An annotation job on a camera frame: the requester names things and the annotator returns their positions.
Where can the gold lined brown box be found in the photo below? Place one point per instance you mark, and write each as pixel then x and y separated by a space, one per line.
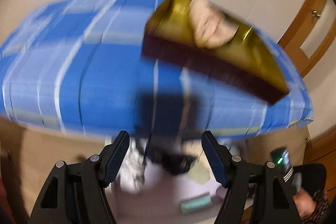
pixel 244 62

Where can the mint green packet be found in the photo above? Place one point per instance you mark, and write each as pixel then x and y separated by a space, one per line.
pixel 195 204

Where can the person's right hand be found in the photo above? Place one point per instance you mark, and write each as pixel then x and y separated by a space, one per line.
pixel 304 203

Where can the wooden door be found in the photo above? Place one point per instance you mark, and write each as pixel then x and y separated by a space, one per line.
pixel 310 34

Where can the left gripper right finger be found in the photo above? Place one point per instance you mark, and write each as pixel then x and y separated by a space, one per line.
pixel 273 198

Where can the blue plaid mattress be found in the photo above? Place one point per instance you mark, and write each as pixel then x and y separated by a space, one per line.
pixel 76 65

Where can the beige pink garment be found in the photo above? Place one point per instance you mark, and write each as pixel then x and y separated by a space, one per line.
pixel 210 26

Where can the light green knit sock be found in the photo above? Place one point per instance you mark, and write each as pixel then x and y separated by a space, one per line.
pixel 200 172

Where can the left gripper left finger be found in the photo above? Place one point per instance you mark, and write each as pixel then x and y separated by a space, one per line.
pixel 75 193

